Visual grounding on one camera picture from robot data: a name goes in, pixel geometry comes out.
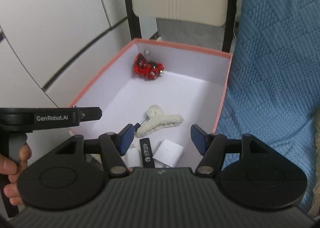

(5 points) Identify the white charger adapter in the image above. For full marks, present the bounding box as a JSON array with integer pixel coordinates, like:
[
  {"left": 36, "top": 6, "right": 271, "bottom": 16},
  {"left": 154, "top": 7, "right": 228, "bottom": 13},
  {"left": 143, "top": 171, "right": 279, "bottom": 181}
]
[
  {"left": 122, "top": 144, "right": 143, "bottom": 168},
  {"left": 152, "top": 139, "right": 185, "bottom": 168}
]

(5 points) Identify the white fuzzy hair clip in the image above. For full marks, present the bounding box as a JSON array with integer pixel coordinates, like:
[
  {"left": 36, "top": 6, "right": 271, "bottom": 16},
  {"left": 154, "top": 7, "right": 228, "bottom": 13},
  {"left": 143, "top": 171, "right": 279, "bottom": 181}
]
[{"left": 137, "top": 105, "right": 184, "bottom": 136}]

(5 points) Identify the pink cardboard box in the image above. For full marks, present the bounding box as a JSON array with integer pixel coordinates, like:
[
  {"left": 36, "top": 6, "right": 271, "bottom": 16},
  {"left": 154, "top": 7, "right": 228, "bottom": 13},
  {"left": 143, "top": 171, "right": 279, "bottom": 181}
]
[{"left": 67, "top": 39, "right": 233, "bottom": 169}]

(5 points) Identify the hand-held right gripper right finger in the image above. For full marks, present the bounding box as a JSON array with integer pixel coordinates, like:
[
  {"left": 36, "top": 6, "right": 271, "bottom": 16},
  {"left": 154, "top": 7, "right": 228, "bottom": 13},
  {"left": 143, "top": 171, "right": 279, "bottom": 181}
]
[{"left": 190, "top": 124, "right": 266, "bottom": 175}]

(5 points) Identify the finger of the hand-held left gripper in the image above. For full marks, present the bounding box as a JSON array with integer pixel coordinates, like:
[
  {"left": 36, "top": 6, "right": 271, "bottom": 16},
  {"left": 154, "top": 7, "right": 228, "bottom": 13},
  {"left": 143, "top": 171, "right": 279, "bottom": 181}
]
[{"left": 79, "top": 107, "right": 103, "bottom": 122}]

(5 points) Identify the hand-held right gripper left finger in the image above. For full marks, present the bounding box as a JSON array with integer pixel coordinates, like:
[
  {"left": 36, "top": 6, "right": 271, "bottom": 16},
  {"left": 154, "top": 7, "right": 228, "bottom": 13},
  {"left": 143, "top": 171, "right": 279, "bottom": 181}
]
[{"left": 54, "top": 124, "right": 135, "bottom": 177}]

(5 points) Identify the red and black hair clip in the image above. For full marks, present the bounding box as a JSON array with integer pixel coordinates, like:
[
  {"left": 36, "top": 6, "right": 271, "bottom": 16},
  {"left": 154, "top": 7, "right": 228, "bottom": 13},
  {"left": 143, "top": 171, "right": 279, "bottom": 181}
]
[{"left": 133, "top": 53, "right": 165, "bottom": 81}]

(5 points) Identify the blue quilted blanket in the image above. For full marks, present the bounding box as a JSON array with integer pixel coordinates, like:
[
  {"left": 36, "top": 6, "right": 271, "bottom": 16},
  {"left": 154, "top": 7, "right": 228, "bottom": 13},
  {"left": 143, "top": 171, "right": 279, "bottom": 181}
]
[{"left": 216, "top": 0, "right": 320, "bottom": 215}]

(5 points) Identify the black stick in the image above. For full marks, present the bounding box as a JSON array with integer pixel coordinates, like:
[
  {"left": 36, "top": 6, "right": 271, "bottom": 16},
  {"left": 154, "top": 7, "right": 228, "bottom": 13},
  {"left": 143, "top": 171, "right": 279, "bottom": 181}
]
[{"left": 139, "top": 138, "right": 156, "bottom": 169}]

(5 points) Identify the person's left hand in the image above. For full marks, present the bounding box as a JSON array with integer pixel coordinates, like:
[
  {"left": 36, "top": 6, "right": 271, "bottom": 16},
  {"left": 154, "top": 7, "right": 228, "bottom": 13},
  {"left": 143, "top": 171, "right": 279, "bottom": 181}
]
[{"left": 0, "top": 143, "right": 32, "bottom": 206}]

